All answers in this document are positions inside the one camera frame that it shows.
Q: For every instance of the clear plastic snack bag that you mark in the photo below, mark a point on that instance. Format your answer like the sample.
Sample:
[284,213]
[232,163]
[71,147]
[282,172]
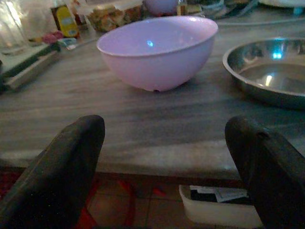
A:
[114,15]

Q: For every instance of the pink plastic bowl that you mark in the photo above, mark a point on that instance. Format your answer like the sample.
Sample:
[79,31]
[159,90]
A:
[157,55]

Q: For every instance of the round steel plate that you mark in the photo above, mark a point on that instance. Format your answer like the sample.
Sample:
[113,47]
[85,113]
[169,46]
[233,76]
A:
[269,71]

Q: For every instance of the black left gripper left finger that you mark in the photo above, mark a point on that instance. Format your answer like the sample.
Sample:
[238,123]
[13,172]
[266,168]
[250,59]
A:
[54,171]

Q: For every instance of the yellow labelled packet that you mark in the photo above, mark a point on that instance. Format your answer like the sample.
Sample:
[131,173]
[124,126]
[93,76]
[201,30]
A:
[66,21]

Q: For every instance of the red plastic stool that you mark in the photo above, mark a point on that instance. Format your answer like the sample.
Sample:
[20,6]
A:
[114,205]

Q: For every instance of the white plastic tray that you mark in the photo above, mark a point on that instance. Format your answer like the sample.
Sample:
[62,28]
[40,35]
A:
[214,210]

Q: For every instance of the pink crumpled cloth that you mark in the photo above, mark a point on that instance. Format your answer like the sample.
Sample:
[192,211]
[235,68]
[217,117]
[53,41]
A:
[52,37]

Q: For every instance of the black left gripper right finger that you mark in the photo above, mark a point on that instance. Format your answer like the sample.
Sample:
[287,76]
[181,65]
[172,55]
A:
[271,171]

